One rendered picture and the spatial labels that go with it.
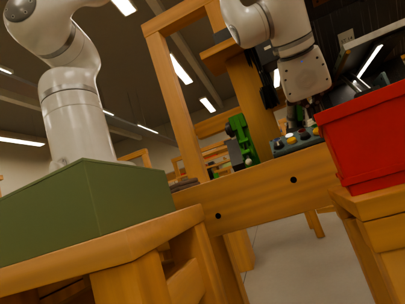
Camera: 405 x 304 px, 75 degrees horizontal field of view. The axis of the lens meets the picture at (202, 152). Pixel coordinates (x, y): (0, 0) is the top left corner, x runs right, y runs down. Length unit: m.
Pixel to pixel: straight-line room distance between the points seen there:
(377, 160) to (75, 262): 0.41
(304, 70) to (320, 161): 0.22
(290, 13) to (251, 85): 0.82
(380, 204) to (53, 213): 0.44
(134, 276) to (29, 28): 0.52
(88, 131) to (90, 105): 0.06
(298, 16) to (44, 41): 0.52
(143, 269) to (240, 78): 1.17
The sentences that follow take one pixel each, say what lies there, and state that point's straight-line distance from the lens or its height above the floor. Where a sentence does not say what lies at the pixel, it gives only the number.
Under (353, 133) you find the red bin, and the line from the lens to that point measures 0.40.
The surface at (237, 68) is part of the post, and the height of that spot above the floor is 1.44.
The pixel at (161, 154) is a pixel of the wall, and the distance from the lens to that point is 11.97.
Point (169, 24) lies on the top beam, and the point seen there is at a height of 1.85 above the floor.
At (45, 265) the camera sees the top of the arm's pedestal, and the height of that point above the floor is 0.84.
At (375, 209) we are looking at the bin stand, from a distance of 0.36.
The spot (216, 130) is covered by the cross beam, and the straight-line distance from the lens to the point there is 1.47.
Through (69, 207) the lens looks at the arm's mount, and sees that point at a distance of 0.45.
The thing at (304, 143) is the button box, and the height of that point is 0.91.
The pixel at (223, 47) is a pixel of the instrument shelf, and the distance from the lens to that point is 1.36.
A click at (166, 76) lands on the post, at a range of 1.56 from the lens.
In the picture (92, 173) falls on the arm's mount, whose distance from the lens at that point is 0.43.
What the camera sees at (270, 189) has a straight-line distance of 0.71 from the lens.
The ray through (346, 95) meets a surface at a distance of 1.16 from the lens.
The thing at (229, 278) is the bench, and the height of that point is 0.45.
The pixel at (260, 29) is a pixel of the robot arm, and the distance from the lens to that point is 0.59.
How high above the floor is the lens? 0.85
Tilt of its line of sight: 10 degrees up
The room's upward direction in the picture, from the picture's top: 18 degrees counter-clockwise
